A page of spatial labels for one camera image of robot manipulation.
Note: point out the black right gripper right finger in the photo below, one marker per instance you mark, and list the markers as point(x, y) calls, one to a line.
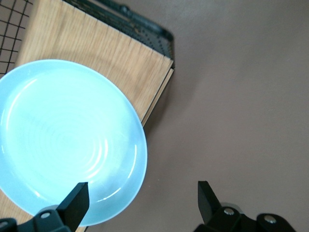
point(210, 207)

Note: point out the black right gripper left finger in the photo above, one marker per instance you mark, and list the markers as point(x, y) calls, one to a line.
point(72, 207)

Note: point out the wooden board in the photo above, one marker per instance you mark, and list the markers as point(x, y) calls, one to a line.
point(96, 46)

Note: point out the light blue plate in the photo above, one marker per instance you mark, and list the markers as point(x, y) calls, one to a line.
point(65, 135)

